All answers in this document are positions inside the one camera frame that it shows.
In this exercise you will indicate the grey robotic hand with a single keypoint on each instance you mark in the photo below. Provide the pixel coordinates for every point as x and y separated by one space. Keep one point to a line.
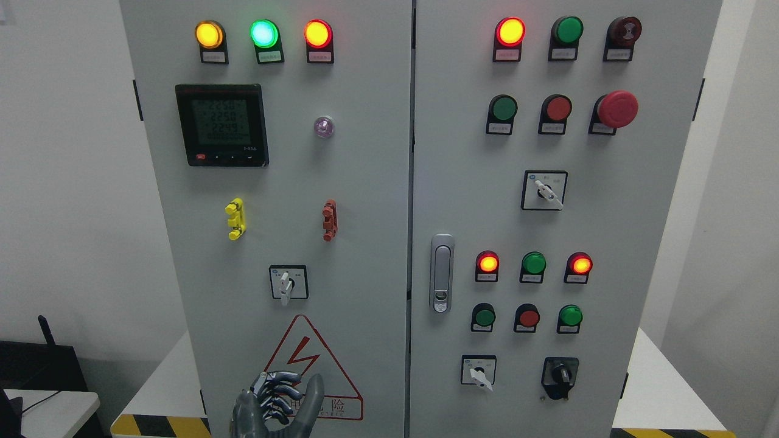
271 407

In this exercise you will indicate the white rotary switch door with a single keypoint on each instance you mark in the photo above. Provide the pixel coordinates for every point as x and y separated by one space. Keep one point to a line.
289 282

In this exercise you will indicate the green lit indicator light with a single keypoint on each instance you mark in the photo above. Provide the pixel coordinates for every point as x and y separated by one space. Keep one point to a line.
267 42

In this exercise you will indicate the yellow indicator light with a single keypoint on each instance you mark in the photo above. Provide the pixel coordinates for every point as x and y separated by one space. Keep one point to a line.
211 38

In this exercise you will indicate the red electrical hazard sticker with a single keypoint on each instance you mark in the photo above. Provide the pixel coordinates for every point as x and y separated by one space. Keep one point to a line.
303 350

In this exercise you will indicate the yellow terminal clip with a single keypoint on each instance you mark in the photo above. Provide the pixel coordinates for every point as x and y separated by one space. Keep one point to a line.
236 218

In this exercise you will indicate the red terminal clip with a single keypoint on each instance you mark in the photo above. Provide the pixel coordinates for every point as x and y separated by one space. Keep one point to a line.
330 220

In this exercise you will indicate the white side table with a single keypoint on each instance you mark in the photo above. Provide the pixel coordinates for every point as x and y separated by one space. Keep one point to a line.
60 416

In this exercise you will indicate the green push button lower left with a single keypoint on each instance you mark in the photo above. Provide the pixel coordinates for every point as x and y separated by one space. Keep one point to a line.
483 318

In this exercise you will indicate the green push button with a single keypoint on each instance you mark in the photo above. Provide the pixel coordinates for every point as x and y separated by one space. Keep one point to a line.
569 320
501 114
483 318

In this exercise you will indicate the black device with antenna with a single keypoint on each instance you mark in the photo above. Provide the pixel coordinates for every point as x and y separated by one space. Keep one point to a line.
29 366

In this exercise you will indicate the red lit indicator middle left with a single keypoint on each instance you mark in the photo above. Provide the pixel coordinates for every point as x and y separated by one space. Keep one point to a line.
487 266

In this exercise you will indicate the grey left cabinet door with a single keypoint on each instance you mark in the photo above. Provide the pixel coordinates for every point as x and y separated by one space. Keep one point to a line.
357 282

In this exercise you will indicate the grey cabinet door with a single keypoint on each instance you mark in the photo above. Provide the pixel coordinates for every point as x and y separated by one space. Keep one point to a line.
357 282
469 184

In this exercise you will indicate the red push button lower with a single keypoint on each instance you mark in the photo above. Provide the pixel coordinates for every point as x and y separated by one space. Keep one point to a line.
526 319

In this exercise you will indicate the red push button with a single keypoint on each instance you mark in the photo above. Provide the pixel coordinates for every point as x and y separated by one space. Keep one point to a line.
554 114
526 319

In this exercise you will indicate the clear small lamp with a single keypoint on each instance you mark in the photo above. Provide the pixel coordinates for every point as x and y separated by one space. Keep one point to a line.
324 127

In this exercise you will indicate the black digital power meter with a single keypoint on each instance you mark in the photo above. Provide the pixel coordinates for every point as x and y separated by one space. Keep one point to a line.
223 125

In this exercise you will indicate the green indicator middle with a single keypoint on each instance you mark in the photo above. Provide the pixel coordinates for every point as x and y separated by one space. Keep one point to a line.
532 267

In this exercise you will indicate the green push button lower right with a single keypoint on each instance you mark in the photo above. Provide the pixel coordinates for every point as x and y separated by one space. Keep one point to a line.
569 320

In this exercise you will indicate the red lit indicator middle right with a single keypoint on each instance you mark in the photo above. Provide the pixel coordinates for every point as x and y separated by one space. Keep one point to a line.
579 266

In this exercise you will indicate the red lit indicator light left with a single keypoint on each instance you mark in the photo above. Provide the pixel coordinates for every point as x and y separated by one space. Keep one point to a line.
318 36

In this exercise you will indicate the green push button upper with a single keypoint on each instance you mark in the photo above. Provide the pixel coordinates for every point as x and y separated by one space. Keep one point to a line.
501 114

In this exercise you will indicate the grey right cabinet door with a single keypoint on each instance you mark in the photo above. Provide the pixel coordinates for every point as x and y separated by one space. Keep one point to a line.
469 184

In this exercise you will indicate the white platform with hazard stripes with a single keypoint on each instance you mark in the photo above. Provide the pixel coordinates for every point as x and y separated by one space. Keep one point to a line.
657 402

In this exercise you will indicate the red push button upper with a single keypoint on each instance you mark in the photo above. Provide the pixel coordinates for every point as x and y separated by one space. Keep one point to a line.
554 114

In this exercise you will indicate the red lit indicator top right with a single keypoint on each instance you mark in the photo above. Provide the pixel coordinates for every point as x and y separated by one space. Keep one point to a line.
508 39

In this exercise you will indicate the red emergency stop button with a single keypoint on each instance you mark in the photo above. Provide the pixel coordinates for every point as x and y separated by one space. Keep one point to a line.
612 111

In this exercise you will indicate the green indicator top right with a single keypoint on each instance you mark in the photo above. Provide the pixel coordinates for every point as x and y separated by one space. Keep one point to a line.
564 39

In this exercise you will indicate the dark red buzzer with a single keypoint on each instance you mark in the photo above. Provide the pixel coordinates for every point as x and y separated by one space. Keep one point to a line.
621 36

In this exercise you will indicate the white rotary switch lower right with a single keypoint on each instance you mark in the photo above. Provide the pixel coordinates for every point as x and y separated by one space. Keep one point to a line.
478 370

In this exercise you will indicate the white rotary switch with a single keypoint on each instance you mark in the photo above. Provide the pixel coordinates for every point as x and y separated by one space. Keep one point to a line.
544 190
478 370

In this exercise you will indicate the silver door handle lock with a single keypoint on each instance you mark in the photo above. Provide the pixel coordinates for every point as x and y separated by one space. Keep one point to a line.
441 262

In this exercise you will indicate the black rotary knob switch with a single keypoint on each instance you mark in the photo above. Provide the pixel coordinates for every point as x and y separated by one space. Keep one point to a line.
559 376

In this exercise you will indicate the white rotary switch upper right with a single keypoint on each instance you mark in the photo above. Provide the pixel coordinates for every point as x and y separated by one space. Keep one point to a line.
544 190

